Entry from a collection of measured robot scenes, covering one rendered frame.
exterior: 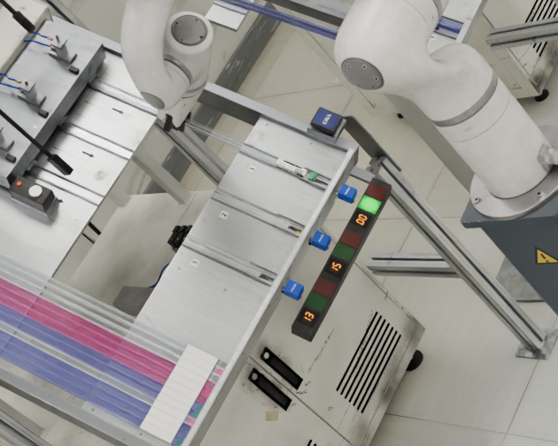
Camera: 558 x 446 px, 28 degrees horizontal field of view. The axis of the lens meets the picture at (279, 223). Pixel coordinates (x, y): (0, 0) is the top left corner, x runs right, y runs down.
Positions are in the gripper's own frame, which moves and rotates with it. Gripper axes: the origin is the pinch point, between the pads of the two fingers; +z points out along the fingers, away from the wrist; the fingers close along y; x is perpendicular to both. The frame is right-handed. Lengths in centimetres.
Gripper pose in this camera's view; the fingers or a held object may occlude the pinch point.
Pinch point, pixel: (180, 119)
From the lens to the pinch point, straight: 216.6
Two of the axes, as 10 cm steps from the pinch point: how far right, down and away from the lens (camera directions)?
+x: 8.8, 4.7, -0.7
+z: -1.3, 3.8, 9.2
